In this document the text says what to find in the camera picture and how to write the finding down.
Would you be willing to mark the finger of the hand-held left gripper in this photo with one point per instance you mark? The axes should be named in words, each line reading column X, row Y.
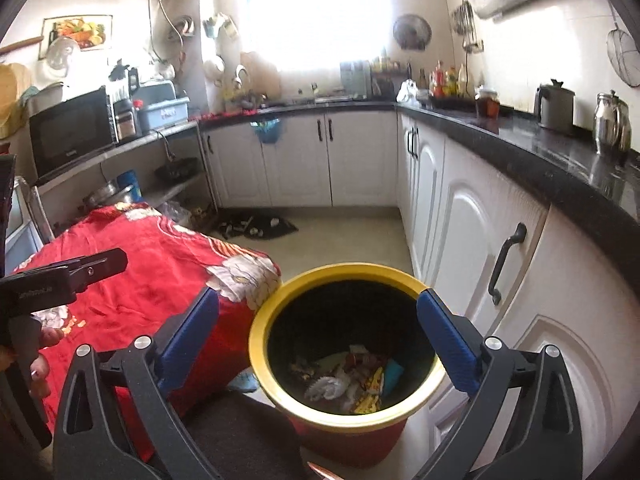
column 100, row 266

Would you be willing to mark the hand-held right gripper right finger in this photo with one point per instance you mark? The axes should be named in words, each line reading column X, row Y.
column 450, row 340

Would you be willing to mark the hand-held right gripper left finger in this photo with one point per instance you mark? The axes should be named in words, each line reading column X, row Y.
column 185, row 340

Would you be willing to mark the blue scrubbing cloth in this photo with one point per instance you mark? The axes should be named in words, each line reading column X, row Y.
column 393, row 372

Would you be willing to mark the yellow-rimmed trash bin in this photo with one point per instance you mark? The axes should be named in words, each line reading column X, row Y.
column 260, row 330

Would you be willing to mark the red snack wrapper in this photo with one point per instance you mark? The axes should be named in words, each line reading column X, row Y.
column 362, row 360

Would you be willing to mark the yellow snack wrapper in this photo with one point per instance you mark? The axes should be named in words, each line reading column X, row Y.
column 370, row 390

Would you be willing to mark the green sponge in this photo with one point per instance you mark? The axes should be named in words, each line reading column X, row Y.
column 330, row 361

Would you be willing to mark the person's left hand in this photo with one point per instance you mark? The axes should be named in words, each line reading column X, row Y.
column 47, row 338

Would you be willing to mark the red floral tablecloth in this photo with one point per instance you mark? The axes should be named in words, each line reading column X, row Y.
column 150, row 280

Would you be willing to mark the plastic drawer unit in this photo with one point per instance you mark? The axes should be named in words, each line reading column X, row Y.
column 25, row 220

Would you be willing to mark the steel cooking pot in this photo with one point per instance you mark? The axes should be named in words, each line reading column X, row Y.
column 107, row 196

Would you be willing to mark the light blue slipper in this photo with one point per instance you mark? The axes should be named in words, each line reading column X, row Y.
column 245, row 381

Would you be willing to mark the blue canister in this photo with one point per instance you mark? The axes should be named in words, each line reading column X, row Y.
column 129, row 185

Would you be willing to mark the dark cloth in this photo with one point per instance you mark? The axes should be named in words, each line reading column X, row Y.
column 240, row 435

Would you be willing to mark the white kitchen cabinets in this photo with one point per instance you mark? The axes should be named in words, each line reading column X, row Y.
column 465, row 220

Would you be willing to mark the black frying pan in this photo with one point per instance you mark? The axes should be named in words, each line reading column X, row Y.
column 176, row 169

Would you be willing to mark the dark floor mat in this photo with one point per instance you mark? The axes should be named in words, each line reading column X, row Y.
column 260, row 227

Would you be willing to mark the black microwave oven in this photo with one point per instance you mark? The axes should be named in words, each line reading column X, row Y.
column 70, row 132

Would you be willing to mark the steel shelf rack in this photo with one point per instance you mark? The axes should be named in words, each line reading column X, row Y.
column 150, row 137

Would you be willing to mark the black blender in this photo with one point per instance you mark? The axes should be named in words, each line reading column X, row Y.
column 125, row 110

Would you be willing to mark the blue dish bin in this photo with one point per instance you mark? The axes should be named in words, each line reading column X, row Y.
column 162, row 114

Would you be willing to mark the round bamboo tray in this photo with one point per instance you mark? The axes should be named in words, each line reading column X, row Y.
column 12, row 105

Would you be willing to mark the small white fan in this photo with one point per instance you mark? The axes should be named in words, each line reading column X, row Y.
column 62, row 57

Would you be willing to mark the blue hanging basket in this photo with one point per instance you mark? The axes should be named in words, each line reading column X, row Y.
column 266, row 132

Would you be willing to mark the round white hanging lid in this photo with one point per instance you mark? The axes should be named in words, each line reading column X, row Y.
column 214, row 67

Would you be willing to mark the framed fruit picture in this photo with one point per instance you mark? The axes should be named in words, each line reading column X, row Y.
column 75, row 35

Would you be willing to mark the wooden rolling pin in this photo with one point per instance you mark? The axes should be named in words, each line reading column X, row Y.
column 20, row 46

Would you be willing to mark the steel faucet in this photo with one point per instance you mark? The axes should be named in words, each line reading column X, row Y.
column 241, row 77

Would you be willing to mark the glass jar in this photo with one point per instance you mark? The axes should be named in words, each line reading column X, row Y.
column 487, row 105

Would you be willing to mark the wooden cutting board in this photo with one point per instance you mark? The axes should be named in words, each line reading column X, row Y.
column 262, row 77

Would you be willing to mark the white plastic bag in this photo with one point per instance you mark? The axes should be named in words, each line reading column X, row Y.
column 407, row 92

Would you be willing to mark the grey electric kettle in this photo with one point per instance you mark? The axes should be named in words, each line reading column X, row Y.
column 554, row 110

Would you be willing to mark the yellow oil bottle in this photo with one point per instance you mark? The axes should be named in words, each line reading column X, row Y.
column 465, row 82

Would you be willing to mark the red sauce bottle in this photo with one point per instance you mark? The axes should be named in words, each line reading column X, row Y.
column 438, row 80

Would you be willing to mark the white hanging utensil holder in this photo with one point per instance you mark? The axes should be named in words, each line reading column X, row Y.
column 220, row 26

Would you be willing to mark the steel pitcher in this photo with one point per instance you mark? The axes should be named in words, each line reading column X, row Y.
column 612, row 125

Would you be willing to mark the grey knife block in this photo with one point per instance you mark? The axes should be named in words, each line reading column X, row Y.
column 355, row 80

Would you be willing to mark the hanging kitchen utensils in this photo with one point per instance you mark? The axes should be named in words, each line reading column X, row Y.
column 467, row 25

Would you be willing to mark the kitchen window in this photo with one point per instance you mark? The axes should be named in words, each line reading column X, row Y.
column 320, row 20

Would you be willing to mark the grey wall fan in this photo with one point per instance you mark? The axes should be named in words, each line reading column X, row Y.
column 411, row 32

